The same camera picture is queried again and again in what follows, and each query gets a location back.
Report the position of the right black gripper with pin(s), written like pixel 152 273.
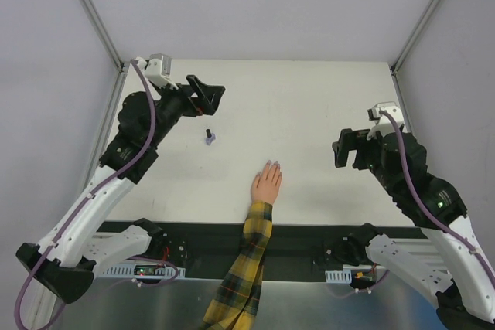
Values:
pixel 360 148

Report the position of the aluminium frame post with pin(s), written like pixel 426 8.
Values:
pixel 102 33
pixel 419 28

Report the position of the white cable duct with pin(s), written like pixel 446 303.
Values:
pixel 343 276
pixel 145 271

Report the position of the mannequin hand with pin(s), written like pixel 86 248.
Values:
pixel 266 184

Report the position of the right aluminium frame post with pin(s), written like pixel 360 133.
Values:
pixel 419 28

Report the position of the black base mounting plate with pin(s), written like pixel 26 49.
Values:
pixel 207 251

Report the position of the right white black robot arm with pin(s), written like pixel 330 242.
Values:
pixel 462 292

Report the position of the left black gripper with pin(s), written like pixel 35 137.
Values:
pixel 194 98

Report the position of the left white cable duct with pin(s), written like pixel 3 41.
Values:
pixel 145 271

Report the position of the yellow plaid sleeve forearm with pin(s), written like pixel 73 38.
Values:
pixel 235 304

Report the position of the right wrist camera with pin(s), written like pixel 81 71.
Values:
pixel 383 115

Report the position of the purple nail polish bottle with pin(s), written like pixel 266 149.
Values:
pixel 209 141

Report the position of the right white cable duct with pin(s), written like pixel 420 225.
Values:
pixel 343 276

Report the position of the left aluminium frame post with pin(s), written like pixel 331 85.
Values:
pixel 102 33

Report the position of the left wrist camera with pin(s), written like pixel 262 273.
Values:
pixel 157 70

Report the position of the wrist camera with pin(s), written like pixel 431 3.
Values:
pixel 383 115
pixel 157 70

